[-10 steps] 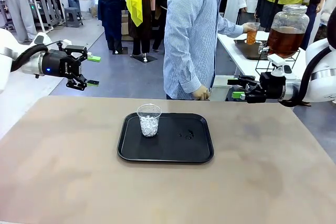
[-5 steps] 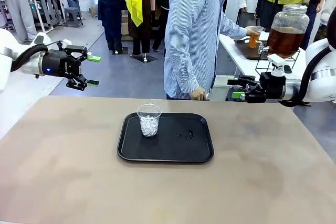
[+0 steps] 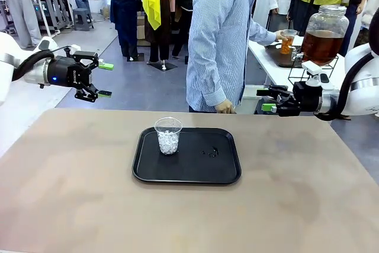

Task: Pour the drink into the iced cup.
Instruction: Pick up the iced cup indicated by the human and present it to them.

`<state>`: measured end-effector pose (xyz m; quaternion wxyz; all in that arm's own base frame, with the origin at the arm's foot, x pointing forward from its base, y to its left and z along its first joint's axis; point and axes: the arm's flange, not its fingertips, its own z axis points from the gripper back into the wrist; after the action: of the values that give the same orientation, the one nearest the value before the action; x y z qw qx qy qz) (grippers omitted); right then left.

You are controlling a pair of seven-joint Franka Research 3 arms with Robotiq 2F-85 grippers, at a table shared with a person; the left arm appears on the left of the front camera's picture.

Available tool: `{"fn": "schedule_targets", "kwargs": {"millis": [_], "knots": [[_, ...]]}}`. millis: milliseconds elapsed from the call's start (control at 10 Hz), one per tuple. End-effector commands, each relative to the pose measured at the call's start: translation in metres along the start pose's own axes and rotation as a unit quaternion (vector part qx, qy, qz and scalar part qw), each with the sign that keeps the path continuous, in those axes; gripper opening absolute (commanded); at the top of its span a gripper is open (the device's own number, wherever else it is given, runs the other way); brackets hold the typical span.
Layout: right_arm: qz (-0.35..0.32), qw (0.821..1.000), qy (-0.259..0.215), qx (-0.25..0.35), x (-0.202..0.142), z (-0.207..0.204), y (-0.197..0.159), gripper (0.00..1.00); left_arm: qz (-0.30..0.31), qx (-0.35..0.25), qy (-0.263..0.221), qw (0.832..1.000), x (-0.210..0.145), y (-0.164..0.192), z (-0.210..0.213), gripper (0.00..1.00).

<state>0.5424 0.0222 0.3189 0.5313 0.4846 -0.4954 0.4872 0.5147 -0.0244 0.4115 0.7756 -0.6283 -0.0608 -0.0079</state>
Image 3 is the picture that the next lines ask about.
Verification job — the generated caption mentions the clear plastic cup with ice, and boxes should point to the clear plastic cup with ice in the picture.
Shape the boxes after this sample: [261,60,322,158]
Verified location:
[154,116,182,156]

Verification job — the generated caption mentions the person in grey trousers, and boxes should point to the person in grey trousers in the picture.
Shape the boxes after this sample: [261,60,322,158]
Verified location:
[0,0,44,50]

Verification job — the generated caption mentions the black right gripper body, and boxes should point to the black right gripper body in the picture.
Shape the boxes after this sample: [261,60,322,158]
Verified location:
[292,82,323,116]

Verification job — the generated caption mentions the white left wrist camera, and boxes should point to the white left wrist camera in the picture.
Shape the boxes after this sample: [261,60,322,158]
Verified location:
[62,44,81,56]

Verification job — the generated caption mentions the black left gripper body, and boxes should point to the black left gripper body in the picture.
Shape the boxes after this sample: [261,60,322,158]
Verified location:
[44,56,91,88]

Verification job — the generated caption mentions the grey plastic stool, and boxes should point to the grey plastic stool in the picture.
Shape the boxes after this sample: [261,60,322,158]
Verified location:
[72,7,95,32]

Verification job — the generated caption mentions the mannequin in black clothes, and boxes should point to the mannequin in black clothes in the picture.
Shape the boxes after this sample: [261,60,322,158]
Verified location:
[171,0,196,66]

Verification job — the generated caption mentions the metal workbench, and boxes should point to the metal workbench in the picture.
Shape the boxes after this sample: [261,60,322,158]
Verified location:
[29,0,75,38]

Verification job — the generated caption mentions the person's striped shirt torso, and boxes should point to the person's striped shirt torso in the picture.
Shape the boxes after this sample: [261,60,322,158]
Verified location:
[185,0,261,114]

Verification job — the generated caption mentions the white side table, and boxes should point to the white side table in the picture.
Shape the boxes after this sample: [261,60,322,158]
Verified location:
[248,38,347,108]

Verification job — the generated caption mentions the black left arm hose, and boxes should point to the black left arm hose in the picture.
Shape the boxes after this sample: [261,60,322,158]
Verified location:
[11,49,57,82]

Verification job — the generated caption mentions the mannequin in navy skirt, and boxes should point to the mannequin in navy skirt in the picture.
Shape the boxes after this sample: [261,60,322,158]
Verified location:
[103,0,140,58]

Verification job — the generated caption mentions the black right arm hose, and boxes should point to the black right arm hose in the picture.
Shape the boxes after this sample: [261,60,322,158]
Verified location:
[313,51,379,122]

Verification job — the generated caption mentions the black plastic serving tray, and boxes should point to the black plastic serving tray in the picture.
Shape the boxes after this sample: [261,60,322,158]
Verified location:
[131,127,242,185]

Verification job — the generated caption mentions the mannequin in brown trousers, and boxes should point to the mannequin in brown trousers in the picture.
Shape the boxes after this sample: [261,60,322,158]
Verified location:
[144,0,180,65]

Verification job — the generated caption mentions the person's right hand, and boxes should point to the person's right hand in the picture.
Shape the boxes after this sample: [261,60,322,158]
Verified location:
[214,100,235,115]

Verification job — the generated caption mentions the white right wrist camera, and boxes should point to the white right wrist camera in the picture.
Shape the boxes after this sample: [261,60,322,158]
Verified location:
[301,60,330,87]

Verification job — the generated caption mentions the cardboard box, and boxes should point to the cardboard box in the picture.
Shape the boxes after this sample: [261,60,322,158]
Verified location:
[136,11,149,47]

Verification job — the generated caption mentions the clear plastic drink cup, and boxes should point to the clear plastic drink cup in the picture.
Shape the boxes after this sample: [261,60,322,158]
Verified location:
[280,28,298,55]

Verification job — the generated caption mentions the person's left forearm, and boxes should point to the person's left forearm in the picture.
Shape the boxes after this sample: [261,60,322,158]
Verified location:
[248,18,281,47]

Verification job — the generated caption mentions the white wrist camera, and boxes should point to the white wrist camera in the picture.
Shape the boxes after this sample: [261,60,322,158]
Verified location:
[301,60,330,87]
[62,44,81,56]

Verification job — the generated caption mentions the glass tea dispenser jar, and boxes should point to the glass tea dispenser jar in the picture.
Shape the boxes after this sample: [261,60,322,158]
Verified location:
[291,4,350,66]

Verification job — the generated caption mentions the black wire dispenser stand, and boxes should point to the black wire dispenser stand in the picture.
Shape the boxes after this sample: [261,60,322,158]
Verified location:
[288,56,340,88]

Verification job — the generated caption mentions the person's right forearm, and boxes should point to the person's right forearm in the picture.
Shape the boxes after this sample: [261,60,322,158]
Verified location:
[203,57,229,108]

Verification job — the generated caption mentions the black arm hose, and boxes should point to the black arm hose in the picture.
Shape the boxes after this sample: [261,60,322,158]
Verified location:
[313,51,379,122]
[11,49,57,82]

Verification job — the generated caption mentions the brown serving tray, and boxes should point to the brown serving tray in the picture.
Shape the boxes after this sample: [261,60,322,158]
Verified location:
[264,44,303,69]

